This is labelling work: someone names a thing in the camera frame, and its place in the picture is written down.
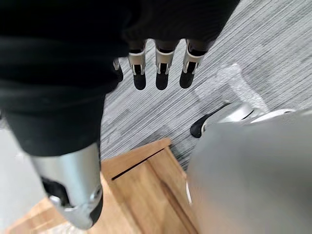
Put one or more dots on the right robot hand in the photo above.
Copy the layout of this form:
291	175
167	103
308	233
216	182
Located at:
61	73

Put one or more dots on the white bed sheet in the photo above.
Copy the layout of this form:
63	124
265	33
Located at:
17	175

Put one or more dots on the dark robot foot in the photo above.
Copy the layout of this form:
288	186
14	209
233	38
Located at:
202	123

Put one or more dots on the silver robot leg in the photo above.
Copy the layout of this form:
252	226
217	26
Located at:
248	175

